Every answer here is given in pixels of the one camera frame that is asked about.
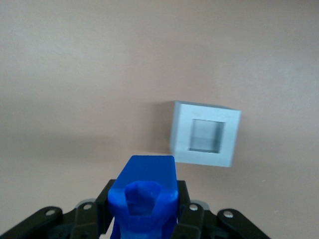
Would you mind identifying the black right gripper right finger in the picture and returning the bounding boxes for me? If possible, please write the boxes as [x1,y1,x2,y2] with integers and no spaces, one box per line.
[171,179,272,239]

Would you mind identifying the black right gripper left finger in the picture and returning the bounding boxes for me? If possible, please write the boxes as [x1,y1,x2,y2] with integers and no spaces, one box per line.
[0,179,118,239]

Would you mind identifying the blue plastic insert part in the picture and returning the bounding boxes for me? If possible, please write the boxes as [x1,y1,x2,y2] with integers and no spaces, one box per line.
[107,155,180,239]

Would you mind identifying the gray cube base with socket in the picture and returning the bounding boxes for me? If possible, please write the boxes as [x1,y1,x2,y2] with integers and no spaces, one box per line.
[169,100,242,168]

